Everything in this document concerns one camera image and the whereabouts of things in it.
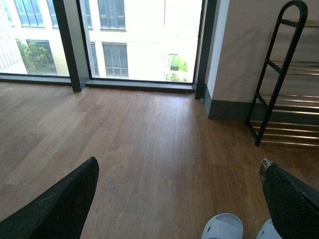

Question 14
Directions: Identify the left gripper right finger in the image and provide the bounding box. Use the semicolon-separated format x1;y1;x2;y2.
259;158;319;239

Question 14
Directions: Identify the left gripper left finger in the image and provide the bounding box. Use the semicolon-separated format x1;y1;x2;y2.
0;157;99;239

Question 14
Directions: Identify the black metal shoe rack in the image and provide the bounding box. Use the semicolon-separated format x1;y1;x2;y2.
246;0;319;148

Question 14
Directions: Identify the light blue slide slipper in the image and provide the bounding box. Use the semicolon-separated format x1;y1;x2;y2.
201;213;244;239

